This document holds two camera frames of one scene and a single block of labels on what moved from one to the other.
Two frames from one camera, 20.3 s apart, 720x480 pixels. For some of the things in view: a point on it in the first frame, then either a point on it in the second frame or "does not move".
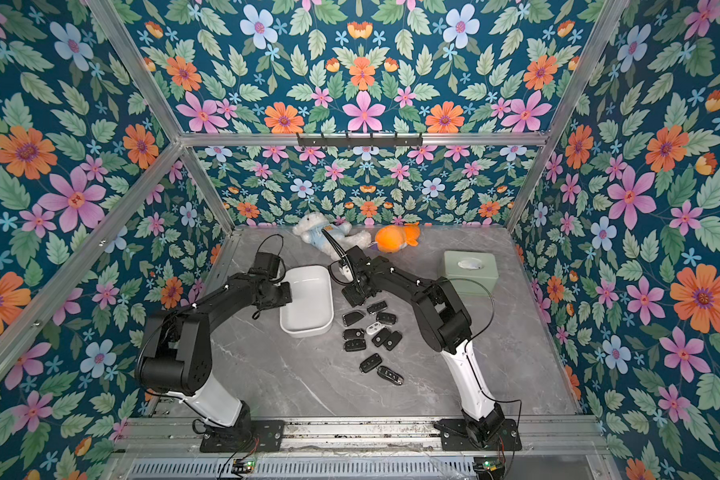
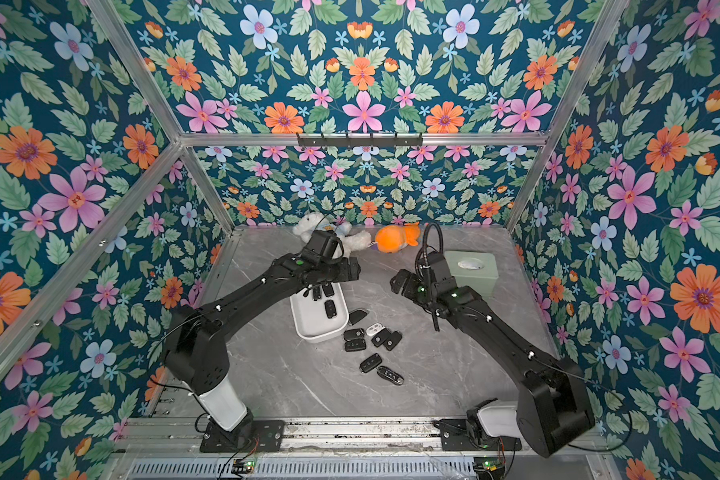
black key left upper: (353, 333) does not move
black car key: (386, 317) → (331, 311)
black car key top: (377, 306) → (327, 289)
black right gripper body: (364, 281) → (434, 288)
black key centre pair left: (381, 337) does not move
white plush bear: (310, 228) does not move
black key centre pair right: (393, 340) does not move
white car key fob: (374, 328) does not move
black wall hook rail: (360, 141) does not move
